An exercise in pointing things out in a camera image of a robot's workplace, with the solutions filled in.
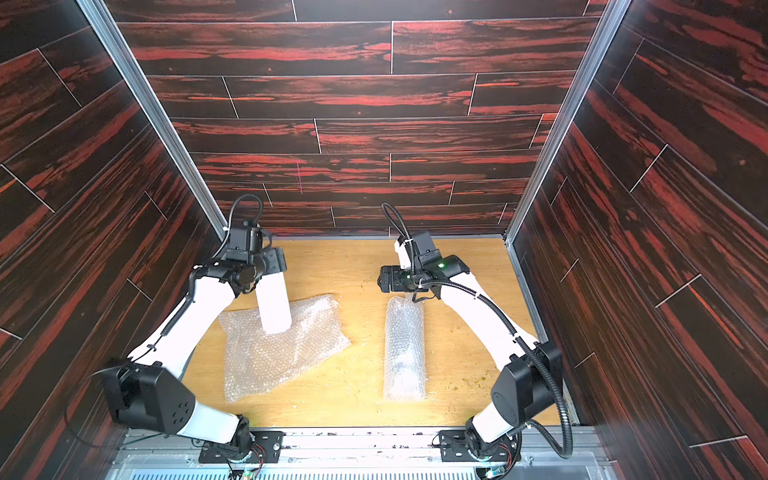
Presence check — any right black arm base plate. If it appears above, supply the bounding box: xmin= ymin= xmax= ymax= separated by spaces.
xmin=432 ymin=428 xmax=521 ymax=463

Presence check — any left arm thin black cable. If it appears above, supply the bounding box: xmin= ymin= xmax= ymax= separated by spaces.
xmin=62 ymin=365 xmax=163 ymax=451

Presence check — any white ribbed vase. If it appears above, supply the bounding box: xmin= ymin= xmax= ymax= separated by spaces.
xmin=255 ymin=272 xmax=292 ymax=335

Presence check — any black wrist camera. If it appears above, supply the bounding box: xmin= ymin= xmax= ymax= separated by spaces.
xmin=394 ymin=231 xmax=470 ymax=280
xmin=228 ymin=226 xmax=263 ymax=253

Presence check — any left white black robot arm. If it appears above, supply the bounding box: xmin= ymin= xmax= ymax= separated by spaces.
xmin=99 ymin=247 xmax=287 ymax=462

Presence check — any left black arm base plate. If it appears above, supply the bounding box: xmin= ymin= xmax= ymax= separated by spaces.
xmin=198 ymin=430 xmax=285 ymax=465

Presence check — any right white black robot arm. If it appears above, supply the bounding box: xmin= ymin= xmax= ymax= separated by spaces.
xmin=377 ymin=260 xmax=574 ymax=459

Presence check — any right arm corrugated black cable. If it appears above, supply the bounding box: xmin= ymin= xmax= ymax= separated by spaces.
xmin=413 ymin=278 xmax=575 ymax=460

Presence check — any aluminium front rail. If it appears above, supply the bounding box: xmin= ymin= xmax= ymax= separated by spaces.
xmin=106 ymin=427 xmax=622 ymax=479

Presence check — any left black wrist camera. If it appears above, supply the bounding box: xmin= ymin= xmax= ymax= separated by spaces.
xmin=228 ymin=226 xmax=263 ymax=253

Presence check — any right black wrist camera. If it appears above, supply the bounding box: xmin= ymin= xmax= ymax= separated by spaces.
xmin=394 ymin=231 xmax=470 ymax=280

